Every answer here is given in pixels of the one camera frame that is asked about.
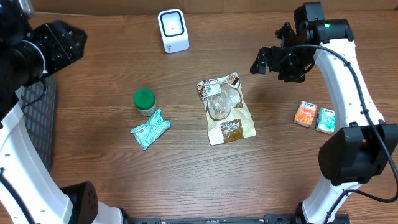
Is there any teal Kleenex tissue pack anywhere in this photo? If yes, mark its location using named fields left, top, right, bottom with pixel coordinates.
left=315, top=108, right=336, bottom=134

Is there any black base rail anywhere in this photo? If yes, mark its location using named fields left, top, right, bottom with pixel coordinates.
left=124, top=213, right=351, bottom=224

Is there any grey plastic mesh basket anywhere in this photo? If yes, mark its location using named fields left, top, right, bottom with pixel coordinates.
left=16, top=77, right=58, bottom=170

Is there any teal snack packet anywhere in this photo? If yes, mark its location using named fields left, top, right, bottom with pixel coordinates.
left=131, top=109, right=171, bottom=151

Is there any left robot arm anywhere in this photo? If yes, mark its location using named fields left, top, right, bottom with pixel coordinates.
left=1, top=1, right=129, bottom=224

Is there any white barcode scanner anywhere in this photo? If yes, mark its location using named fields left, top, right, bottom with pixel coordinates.
left=157, top=9, right=190, bottom=54

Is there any orange snack packet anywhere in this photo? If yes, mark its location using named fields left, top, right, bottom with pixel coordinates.
left=294, top=101, right=317, bottom=127

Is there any beige paper pouch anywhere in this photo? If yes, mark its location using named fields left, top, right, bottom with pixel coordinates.
left=197, top=72, right=256, bottom=146

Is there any green capped bottle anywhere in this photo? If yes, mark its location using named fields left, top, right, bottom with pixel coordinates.
left=133, top=88, right=157, bottom=116

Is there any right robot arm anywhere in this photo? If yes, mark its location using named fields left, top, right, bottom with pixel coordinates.
left=250, top=2, right=397, bottom=224

